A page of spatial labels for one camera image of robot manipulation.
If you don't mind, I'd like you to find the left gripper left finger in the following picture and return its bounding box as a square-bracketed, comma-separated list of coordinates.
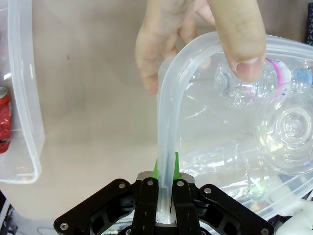
[53, 158, 160, 235]

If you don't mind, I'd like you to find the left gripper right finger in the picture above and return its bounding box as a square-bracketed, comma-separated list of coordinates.
[171, 151, 276, 235]

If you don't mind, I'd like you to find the large deep clear plastic container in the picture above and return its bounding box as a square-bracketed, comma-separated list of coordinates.
[156, 33, 313, 221]

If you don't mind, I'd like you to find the dark patterned plastic basket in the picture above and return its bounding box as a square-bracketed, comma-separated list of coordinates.
[304, 9, 313, 44]

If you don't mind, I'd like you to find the person's right hand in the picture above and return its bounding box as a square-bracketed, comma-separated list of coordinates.
[135, 0, 267, 96]

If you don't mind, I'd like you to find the flattened clear plastic bottle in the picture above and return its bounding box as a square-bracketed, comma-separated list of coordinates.
[180, 139, 269, 204]

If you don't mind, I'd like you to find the crushed bottle with pink label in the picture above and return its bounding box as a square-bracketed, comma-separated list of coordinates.
[214, 57, 293, 110]

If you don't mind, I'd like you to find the clear bottle with round base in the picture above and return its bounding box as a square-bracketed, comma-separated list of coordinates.
[254, 80, 313, 176]

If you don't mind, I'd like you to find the crushed red can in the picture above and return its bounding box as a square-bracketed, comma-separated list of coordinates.
[0, 85, 12, 154]

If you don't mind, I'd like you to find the bottle with blue label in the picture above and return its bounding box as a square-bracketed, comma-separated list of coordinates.
[291, 67, 313, 85]

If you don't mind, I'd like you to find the shallow clear plastic container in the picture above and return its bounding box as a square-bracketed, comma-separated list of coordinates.
[0, 0, 46, 184]

